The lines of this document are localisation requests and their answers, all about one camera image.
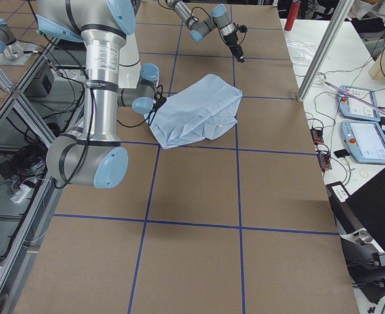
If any red bottle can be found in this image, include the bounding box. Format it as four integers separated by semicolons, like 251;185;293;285
284;0;301;31

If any seated person in grey shirt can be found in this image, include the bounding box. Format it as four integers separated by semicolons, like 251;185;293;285
348;0;385;33

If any far blue teach pendant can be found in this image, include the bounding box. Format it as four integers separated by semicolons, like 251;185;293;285
337;85;380;122

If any black monitor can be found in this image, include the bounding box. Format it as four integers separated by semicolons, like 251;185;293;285
326;168;385;304

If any grey electronics box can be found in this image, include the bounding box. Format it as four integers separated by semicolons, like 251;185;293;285
24;63;54;97

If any clear plastic bag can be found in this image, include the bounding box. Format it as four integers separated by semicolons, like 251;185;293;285
285;39;317;66

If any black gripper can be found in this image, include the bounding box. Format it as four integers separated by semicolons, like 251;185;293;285
153;93;166;110
223;32;244;63

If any light blue button shirt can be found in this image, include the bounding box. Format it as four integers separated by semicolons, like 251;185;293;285
150;74;242;149

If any white power strip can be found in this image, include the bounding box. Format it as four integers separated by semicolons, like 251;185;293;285
10;184;31;203

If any aluminium frame post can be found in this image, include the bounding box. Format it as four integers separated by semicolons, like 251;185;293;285
296;0;354;102

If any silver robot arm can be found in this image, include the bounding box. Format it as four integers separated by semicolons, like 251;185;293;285
158;1;248;63
37;1;160;189

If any blue teach pendant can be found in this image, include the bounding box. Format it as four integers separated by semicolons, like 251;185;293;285
340;120;385;165
337;85;380;122

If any white camera pillar with base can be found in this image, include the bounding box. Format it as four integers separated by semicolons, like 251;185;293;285
109;1;141;88

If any near blue teach pendant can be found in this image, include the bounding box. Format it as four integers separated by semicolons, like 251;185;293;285
340;120;385;165

